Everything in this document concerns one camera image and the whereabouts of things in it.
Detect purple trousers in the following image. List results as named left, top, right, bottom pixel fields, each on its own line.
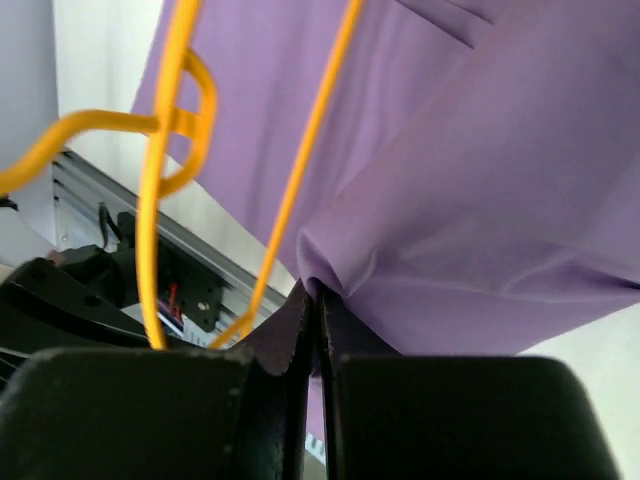
left=129, top=0, right=640, bottom=451

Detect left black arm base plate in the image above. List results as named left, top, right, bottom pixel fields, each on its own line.
left=113, top=212, right=223, bottom=333

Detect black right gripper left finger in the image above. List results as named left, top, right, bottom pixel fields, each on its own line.
left=1, top=286, right=311, bottom=479

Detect aluminium mounting rail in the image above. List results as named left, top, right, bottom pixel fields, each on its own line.
left=49, top=147, right=291, bottom=346

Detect orange plastic hanger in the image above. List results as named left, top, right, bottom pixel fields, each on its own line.
left=1, top=0, right=364, bottom=350

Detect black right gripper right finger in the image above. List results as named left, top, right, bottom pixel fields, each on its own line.
left=317, top=290, right=619, bottom=479

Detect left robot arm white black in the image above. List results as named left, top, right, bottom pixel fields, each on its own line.
left=1, top=258, right=148, bottom=386

